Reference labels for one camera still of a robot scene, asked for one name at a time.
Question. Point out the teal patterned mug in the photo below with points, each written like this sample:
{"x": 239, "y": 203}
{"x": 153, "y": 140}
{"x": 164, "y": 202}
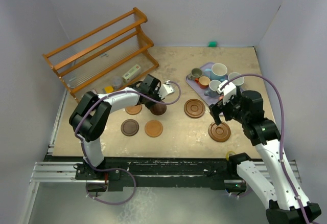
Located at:
{"x": 237, "y": 82}

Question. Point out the large light blue mug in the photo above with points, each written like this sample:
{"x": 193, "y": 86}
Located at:
{"x": 218, "y": 71}

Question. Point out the orange wooden three-tier shelf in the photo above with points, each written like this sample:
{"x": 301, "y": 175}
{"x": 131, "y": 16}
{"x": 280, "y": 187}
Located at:
{"x": 80, "y": 68}

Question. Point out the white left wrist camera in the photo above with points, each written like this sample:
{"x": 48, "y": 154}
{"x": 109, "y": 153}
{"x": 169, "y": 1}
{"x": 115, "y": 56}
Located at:
{"x": 165, "y": 90}

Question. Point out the green object by wall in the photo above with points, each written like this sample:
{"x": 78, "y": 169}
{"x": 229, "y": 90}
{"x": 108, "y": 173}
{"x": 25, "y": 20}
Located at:
{"x": 212, "y": 44}

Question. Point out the blue mug on tray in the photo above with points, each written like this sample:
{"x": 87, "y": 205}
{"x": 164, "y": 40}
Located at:
{"x": 212, "y": 89}

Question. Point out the ringed brown coaster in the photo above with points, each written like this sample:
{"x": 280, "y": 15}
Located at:
{"x": 219, "y": 133}
{"x": 194, "y": 108}

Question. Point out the dark walnut coaster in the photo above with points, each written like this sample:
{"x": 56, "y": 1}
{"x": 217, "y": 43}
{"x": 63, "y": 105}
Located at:
{"x": 158, "y": 109}
{"x": 129, "y": 127}

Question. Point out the light wooden coaster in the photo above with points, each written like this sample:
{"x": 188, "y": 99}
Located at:
{"x": 154, "y": 128}
{"x": 133, "y": 110}

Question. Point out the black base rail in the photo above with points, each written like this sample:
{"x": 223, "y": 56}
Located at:
{"x": 117, "y": 173}

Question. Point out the green staples box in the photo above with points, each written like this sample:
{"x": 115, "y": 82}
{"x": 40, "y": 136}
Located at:
{"x": 132, "y": 73}

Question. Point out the clear paperclip tub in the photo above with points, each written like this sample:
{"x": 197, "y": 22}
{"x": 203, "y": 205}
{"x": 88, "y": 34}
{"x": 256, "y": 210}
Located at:
{"x": 116, "y": 82}

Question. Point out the yellow grey stamp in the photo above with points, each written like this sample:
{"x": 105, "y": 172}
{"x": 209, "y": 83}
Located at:
{"x": 108, "y": 89}

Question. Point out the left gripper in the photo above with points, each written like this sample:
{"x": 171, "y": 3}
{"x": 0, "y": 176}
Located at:
{"x": 148, "y": 105}

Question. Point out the orange cup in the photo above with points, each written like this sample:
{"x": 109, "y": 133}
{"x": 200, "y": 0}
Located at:
{"x": 203, "y": 82}

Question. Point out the lavender tray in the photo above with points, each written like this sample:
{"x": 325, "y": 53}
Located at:
{"x": 199, "y": 91}

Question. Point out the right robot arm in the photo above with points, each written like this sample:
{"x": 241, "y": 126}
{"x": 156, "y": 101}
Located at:
{"x": 281, "y": 194}

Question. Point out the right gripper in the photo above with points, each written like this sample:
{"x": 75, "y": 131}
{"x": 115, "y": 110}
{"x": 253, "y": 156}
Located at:
{"x": 217, "y": 108}

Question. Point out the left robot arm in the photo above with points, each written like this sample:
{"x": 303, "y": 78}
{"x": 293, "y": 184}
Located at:
{"x": 90, "y": 116}

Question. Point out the small grey green cup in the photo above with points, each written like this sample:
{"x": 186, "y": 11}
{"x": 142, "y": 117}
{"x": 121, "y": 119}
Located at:
{"x": 195, "y": 73}

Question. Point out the yellow tape roll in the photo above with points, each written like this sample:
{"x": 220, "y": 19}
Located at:
{"x": 229, "y": 154}

